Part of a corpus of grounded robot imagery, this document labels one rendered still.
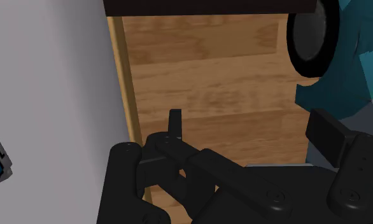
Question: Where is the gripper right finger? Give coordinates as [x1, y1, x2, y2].
[305, 108, 373, 218]

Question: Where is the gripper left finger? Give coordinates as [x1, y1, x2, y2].
[96, 108, 293, 224]

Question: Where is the teal patterned robot stand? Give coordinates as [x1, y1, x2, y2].
[295, 0, 373, 120]

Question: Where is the dark brown furniture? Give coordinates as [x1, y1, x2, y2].
[102, 0, 318, 18]

